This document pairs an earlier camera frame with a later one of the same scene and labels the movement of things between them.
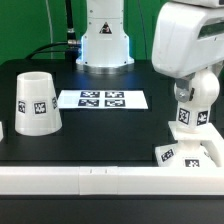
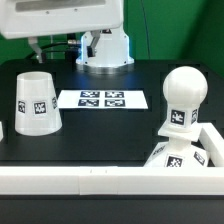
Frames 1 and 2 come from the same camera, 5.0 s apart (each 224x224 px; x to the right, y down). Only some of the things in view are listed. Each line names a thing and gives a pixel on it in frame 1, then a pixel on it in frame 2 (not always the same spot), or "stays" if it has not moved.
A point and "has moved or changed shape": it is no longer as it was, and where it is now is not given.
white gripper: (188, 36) to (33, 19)
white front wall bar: (77, 181) stays
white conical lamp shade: (37, 109) stays
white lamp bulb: (204, 90) has moved or changed shape
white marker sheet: (103, 100) stays
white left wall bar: (1, 131) stays
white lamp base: (188, 151) has moved or changed shape
